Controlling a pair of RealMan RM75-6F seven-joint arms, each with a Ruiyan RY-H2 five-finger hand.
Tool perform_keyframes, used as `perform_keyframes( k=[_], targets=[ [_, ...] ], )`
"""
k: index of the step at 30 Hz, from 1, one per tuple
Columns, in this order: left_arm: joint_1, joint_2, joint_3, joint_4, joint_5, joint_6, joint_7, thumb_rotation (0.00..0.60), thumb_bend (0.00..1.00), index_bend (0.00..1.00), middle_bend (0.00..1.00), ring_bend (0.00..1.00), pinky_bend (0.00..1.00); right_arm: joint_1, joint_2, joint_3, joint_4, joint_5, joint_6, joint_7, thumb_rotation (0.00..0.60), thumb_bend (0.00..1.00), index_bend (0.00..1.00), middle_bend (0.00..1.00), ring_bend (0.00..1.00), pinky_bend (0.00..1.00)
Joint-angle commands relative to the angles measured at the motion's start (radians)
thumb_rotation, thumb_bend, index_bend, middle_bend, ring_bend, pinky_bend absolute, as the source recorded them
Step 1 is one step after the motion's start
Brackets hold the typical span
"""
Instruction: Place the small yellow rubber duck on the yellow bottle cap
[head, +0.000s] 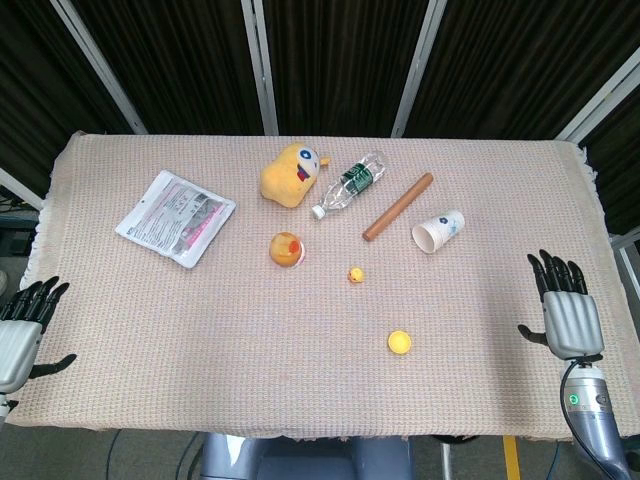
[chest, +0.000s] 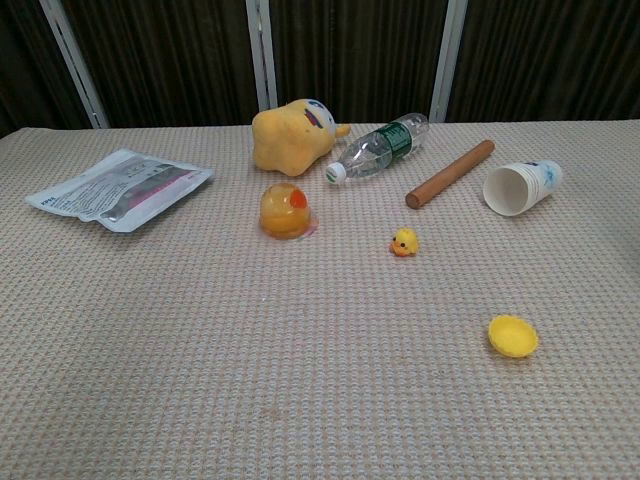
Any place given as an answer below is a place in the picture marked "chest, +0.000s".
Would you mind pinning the small yellow rubber duck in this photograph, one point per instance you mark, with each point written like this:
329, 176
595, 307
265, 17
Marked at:
406, 241

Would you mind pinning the yellow plush toy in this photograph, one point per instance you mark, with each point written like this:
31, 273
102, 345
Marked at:
285, 140

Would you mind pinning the yellow plastic lid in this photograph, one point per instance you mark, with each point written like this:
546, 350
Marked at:
512, 336

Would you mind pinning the yellow fruit jelly cup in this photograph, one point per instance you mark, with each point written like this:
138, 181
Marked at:
282, 212

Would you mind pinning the clear plastic water bottle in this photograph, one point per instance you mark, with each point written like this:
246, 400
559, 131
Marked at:
370, 152

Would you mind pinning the wooden rolling pin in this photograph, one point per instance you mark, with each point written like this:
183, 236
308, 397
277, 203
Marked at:
450, 174

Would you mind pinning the beige woven tablecloth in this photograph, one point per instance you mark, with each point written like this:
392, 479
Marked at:
200, 350

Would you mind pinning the dark pleated curtain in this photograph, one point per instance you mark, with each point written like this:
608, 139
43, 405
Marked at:
360, 55

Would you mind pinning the white paper cup stack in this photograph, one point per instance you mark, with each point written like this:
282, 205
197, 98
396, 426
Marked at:
505, 190

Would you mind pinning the white printed plastic pouch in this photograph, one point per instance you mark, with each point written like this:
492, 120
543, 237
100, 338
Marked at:
115, 190

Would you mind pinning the white frame post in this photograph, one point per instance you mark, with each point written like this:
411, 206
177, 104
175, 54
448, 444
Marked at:
75, 65
262, 55
448, 60

